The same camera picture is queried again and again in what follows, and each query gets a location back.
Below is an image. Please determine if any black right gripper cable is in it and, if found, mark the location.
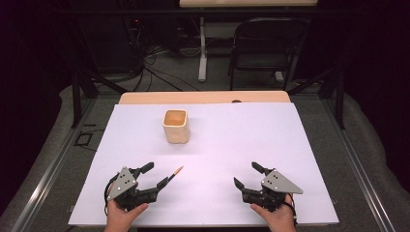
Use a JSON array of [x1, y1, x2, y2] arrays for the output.
[[287, 192, 299, 226]]

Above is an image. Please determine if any white paper sheet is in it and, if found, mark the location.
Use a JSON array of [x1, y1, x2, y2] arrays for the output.
[[68, 101, 340, 227]]

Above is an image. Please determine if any person's left hand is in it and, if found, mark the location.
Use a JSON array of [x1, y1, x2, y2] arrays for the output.
[[104, 183, 150, 232]]

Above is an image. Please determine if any light wooden table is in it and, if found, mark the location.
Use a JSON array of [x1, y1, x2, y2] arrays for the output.
[[118, 90, 292, 105]]

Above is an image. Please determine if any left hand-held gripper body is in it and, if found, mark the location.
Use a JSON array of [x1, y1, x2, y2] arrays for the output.
[[106, 166, 160, 213]]

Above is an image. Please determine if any person's right hand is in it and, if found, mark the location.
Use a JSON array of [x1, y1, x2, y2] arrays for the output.
[[249, 192, 298, 232]]

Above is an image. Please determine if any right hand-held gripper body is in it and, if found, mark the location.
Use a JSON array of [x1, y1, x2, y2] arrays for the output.
[[241, 168, 305, 214]]

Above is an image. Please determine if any bundle of black floor cables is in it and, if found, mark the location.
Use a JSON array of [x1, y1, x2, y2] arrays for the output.
[[122, 17, 201, 93]]

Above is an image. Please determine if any black folding chair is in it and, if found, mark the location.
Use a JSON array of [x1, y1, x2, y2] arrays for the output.
[[227, 16, 309, 92]]

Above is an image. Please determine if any beige square pen holder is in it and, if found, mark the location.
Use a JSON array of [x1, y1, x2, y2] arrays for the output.
[[161, 108, 190, 145]]

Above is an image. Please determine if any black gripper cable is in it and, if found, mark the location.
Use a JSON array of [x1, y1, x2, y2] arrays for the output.
[[102, 173, 121, 218], [287, 192, 299, 226]]

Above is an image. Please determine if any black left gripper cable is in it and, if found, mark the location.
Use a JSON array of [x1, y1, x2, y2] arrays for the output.
[[102, 173, 121, 218]]

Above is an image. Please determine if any desk with white leg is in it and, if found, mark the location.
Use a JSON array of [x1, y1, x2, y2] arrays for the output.
[[178, 0, 319, 83]]

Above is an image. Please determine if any black metal frame stand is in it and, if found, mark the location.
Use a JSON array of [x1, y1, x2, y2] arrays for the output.
[[287, 62, 346, 131], [71, 69, 129, 130]]

